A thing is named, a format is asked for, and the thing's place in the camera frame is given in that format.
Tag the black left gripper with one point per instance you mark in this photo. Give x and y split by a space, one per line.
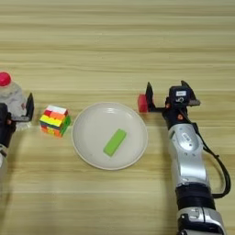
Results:
6 131

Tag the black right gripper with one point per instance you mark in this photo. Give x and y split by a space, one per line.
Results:
177 116

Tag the clear bottle with red cap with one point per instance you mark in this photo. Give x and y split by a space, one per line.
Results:
12 98

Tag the multicolour puzzle cube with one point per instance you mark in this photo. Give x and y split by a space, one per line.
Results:
54 120

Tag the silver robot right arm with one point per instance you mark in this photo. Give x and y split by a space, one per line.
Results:
189 165

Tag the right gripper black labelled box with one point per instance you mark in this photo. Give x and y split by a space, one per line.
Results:
180 95

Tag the small red cube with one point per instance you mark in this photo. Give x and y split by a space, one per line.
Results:
142 104

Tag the round white plate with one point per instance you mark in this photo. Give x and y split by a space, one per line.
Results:
91 131

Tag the green rectangular block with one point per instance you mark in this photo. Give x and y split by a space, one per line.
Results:
114 142

